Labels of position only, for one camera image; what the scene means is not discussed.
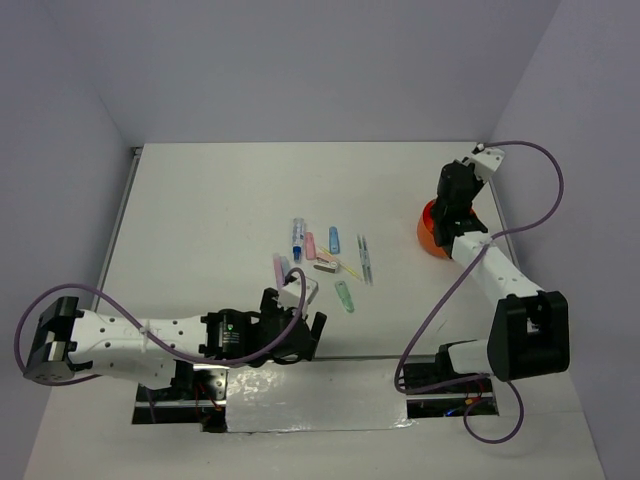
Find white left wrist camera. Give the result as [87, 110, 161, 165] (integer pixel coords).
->
[278, 278, 318, 308]

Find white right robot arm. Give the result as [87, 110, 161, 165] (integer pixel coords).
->
[430, 158, 570, 391]

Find light blue highlighter marker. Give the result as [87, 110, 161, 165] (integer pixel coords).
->
[280, 256, 291, 285]

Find yellow gel pen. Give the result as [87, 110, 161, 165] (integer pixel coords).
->
[318, 245, 364, 282]

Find blue correction tape dispenser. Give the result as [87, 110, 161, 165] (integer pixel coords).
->
[329, 226, 340, 255]

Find orange round pen holder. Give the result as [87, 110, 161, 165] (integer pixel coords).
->
[416, 199, 449, 259]

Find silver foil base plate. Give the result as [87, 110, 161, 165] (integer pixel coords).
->
[132, 355, 501, 434]

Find pink correction tape dispenser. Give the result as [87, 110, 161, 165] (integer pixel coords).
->
[304, 232, 317, 261]

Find clear blue gel pen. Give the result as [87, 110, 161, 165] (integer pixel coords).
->
[356, 234, 369, 285]

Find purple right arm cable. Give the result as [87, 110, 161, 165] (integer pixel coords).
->
[393, 140, 565, 444]

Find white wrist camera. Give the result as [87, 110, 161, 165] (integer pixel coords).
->
[278, 278, 318, 308]
[469, 143, 505, 182]

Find pink highlighter marker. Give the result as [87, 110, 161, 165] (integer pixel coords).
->
[272, 253, 284, 289]

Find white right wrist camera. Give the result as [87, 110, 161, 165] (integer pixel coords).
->
[469, 143, 505, 182]

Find green correction tape dispenser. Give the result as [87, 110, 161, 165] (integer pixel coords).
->
[334, 280, 355, 313]

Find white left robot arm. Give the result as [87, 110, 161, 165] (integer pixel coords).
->
[18, 284, 327, 399]

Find clear blue spray bottle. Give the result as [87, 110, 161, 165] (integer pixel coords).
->
[292, 217, 306, 264]

